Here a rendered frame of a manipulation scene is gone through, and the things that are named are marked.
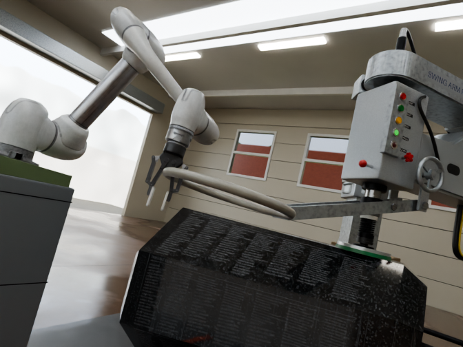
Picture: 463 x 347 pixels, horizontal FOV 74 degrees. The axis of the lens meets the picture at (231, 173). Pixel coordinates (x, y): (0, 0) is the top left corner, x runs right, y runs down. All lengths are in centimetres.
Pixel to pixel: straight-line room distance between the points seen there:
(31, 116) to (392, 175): 149
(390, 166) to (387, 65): 44
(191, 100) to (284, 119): 778
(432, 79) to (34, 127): 170
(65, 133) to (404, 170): 148
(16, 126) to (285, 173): 732
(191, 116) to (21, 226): 78
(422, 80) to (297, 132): 706
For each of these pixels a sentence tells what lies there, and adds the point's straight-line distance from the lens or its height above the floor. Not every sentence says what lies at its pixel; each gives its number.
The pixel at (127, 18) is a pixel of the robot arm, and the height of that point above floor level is 153.
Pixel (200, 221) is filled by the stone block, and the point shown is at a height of 78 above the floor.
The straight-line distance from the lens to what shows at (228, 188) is 85.
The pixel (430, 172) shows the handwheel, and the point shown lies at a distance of 146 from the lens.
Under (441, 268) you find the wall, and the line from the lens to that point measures 744.
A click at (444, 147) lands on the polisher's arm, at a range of 165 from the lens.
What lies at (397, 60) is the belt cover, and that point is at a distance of 154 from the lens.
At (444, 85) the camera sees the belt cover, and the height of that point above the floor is 162.
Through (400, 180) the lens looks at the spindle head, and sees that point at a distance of 142.
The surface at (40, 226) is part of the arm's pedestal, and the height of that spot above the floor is 63.
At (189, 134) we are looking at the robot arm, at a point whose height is 109.
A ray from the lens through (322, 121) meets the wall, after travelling 841.
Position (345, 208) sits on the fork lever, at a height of 98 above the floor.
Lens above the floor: 87
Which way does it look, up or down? 7 degrees up
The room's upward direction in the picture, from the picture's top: 14 degrees clockwise
